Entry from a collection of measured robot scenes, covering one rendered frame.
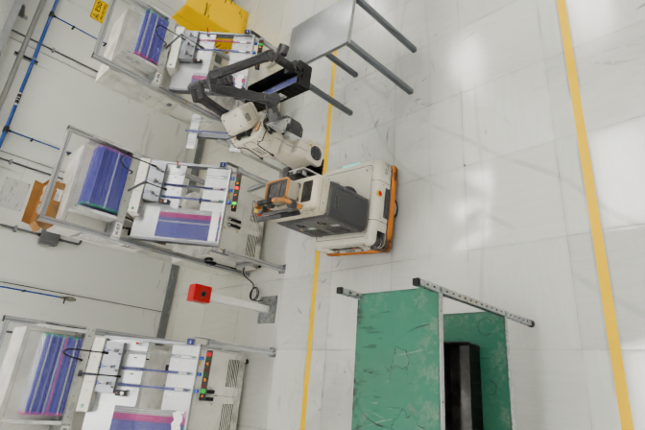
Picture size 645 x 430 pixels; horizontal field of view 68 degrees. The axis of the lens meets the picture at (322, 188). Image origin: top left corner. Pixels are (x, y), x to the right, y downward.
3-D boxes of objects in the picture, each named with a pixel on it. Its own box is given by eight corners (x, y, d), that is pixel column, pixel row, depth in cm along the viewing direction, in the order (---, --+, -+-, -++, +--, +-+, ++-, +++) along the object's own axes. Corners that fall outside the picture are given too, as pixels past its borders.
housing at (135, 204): (155, 165, 413) (150, 157, 400) (142, 218, 394) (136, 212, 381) (146, 164, 413) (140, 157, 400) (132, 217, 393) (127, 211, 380)
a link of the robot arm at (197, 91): (187, 101, 288) (201, 96, 285) (186, 82, 293) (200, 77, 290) (228, 128, 328) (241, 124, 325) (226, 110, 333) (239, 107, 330)
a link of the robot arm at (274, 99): (203, 95, 283) (205, 91, 274) (206, 72, 284) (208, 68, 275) (275, 108, 299) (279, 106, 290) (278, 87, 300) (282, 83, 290)
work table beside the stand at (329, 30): (413, 93, 385) (347, 41, 335) (348, 116, 434) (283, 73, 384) (417, 47, 401) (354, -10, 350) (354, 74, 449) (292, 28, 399)
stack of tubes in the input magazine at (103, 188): (132, 155, 395) (100, 143, 378) (117, 213, 375) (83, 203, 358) (126, 159, 403) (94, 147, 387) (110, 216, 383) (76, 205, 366)
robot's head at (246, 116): (248, 130, 291) (236, 107, 288) (228, 137, 306) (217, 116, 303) (263, 121, 301) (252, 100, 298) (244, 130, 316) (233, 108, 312)
